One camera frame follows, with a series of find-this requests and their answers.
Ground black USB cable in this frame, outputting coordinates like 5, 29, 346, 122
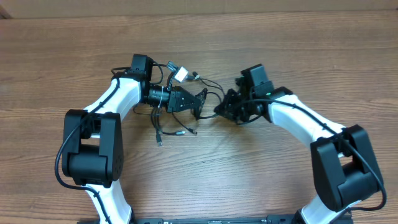
132, 70, 226, 147

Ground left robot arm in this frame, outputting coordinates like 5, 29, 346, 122
54, 54, 208, 223

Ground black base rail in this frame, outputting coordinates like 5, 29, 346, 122
128, 214, 305, 224

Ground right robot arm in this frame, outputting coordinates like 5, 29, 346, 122
214, 64, 387, 223

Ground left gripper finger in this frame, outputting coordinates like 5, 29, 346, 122
194, 88, 208, 120
182, 89, 198, 111

